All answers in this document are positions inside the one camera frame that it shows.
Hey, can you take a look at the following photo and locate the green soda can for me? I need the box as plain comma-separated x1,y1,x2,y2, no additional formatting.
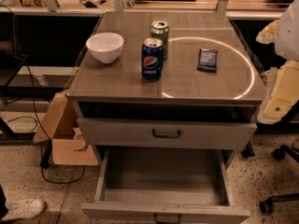
150,21,170,59

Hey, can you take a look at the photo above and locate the black floor cable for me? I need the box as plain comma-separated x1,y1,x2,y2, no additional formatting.
0,3,86,185

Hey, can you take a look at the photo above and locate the black office chair base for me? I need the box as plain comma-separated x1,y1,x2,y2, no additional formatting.
241,137,299,216

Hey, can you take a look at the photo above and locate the brown cardboard box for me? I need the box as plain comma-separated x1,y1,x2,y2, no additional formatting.
33,91,99,166

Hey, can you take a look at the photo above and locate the white bowl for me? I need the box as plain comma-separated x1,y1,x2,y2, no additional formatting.
86,33,124,63

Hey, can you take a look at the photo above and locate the white sneaker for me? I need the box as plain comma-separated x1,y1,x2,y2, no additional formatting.
1,199,46,222

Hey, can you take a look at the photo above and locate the grey drawer cabinet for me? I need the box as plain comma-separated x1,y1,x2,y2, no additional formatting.
66,10,267,170

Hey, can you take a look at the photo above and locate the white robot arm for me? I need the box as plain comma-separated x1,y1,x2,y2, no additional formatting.
256,0,299,124

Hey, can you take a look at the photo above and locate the dark blue snack bar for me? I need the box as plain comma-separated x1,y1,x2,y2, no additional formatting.
197,49,218,72

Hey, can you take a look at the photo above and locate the grey top drawer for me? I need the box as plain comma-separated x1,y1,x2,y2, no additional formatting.
78,118,257,150

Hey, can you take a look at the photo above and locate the grey drawer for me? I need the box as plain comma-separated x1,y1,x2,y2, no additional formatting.
81,147,250,224
78,118,257,150

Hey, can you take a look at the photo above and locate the blue Pepsi can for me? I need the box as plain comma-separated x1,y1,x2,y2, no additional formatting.
141,37,164,80

